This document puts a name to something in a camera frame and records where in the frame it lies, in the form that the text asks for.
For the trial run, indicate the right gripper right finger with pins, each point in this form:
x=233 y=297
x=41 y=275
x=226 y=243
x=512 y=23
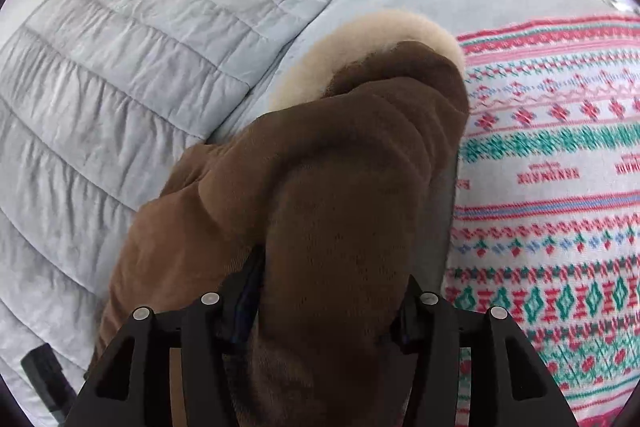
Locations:
x=510 y=385

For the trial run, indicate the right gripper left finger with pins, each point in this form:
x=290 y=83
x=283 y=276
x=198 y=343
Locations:
x=156 y=355

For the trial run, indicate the brown coat with fur collar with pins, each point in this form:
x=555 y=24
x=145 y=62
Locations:
x=333 y=181

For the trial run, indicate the black device at bedside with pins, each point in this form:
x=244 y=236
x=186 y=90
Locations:
x=45 y=373

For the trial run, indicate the patterned knit blanket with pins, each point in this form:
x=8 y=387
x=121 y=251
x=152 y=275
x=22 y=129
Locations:
x=546 y=211

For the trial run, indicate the grey quilted headboard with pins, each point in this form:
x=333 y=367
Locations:
x=99 y=99

